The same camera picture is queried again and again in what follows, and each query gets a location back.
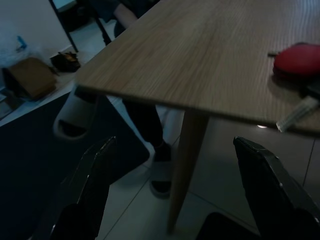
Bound dark blue rug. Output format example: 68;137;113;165
0;91;151;240

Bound white plastic bag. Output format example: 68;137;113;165
0;33;42;70

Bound wooden table leg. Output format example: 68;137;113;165
166;109;210;235

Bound seated person in dark clothes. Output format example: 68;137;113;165
74;0;161;28

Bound brown cardboard box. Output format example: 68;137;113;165
2;57;58;101

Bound black basket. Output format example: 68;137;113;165
49;51;81;73

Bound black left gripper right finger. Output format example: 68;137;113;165
232;136;320;240

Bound black metal chair frame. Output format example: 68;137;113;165
48;0;113;53

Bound person's leg in black trousers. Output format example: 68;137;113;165
121;99;173;166

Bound white slipper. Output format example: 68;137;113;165
52;86;98;141
149;143;173;200

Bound red zip pouch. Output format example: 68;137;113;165
268;41;320;81

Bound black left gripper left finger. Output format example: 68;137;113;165
32;136;118;240

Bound silver key with black head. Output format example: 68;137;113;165
275;82;320;133

